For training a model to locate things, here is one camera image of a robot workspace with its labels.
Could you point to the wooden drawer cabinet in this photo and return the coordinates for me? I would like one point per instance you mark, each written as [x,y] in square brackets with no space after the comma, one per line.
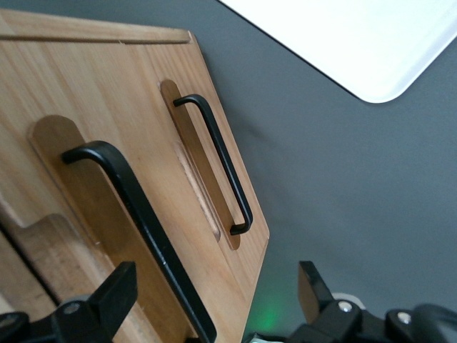
[107,89]
[71,25]

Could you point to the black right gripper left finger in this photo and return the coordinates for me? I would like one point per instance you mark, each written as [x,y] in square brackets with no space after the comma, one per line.
[96,314]

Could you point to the beige rectangular tray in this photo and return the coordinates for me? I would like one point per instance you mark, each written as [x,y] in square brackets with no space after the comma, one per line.
[357,43]

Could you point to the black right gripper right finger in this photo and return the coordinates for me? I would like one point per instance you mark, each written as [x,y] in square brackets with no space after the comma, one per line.
[325,311]

